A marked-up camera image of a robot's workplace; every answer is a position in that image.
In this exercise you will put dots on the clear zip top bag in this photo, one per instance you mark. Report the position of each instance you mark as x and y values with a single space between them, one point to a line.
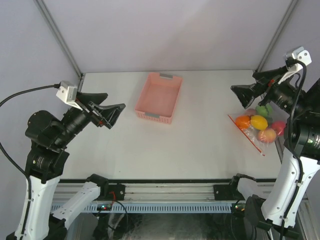
252 134

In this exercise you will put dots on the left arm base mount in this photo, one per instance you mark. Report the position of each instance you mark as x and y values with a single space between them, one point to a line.
116 192

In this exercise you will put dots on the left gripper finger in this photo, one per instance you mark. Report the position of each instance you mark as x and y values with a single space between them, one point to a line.
84 99
105 116

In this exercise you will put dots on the fake peach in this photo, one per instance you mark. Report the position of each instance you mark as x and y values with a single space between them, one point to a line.
267 136

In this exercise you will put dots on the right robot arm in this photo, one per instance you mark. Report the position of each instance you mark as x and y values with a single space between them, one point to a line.
301 153

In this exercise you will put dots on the aluminium corner post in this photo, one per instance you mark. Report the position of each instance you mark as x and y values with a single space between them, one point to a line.
53 27
277 34

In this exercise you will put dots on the fake red fruit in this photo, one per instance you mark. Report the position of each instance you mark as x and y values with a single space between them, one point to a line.
278 127

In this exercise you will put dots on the slotted cable duct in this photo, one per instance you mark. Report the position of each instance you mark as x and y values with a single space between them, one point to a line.
153 208

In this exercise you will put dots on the fake brown pink fruit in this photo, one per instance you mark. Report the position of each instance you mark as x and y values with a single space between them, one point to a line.
250 112

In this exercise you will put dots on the pink plastic basket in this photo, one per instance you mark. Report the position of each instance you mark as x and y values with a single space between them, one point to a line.
158 97

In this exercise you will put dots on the right aluminium corner post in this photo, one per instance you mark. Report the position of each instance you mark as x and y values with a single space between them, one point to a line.
277 34

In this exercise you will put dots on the fake orange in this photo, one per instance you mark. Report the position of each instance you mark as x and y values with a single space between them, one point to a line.
243 122

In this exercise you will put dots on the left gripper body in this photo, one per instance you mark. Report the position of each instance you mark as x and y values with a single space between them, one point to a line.
76 119

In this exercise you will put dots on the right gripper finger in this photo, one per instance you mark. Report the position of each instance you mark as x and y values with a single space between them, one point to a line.
246 94
267 76

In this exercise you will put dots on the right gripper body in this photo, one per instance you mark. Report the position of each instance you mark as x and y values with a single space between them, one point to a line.
281 94

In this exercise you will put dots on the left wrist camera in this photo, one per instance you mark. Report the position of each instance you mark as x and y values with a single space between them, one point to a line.
67 93

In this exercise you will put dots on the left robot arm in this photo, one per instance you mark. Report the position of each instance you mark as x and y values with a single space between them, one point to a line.
45 163

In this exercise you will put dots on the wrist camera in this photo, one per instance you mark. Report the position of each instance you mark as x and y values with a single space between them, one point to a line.
67 93
297 54

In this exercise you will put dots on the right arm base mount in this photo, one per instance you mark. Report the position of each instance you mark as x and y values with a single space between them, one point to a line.
226 192

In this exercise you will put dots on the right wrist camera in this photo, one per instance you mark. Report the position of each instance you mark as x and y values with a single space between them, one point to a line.
297 54

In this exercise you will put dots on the fake yellow lemon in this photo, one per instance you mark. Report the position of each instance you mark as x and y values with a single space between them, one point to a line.
259 122

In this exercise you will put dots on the fake green fruit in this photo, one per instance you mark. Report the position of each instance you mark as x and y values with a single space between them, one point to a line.
264 110

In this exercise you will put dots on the aluminium front rail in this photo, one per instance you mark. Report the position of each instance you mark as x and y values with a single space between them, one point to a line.
157 192

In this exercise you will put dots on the left aluminium corner post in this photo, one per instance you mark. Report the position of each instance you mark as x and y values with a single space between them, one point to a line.
53 27

